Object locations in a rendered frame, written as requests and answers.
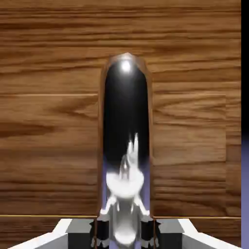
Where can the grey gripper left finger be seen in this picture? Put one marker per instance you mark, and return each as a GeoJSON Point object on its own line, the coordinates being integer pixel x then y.
{"type": "Point", "coordinates": [81, 231]}

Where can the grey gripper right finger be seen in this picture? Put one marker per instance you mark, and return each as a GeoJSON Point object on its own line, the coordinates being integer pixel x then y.
{"type": "Point", "coordinates": [171, 231]}

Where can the wooden cabinet door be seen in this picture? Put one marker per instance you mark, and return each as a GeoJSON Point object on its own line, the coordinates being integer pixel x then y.
{"type": "Point", "coordinates": [48, 116]}

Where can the wooden cabinet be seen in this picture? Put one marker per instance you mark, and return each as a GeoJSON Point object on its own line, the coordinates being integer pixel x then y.
{"type": "Point", "coordinates": [48, 77]}

